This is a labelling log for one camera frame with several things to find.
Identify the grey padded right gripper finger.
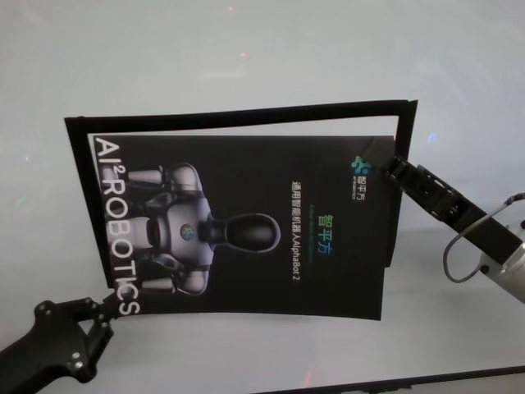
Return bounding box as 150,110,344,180
360,139,409,188

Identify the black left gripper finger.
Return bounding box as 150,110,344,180
86,323,115,366
61,291,122,325

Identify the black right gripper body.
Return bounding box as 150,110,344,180
395,162,520,263

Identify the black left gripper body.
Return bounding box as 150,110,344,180
0,300,98,391

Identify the black robot print poster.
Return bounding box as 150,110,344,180
86,133,398,322

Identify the dark table edge trim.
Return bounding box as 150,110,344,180
311,355,525,391

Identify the grey looped cable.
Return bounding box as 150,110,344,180
442,192,525,284

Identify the black tape frame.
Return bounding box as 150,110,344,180
64,99,418,291

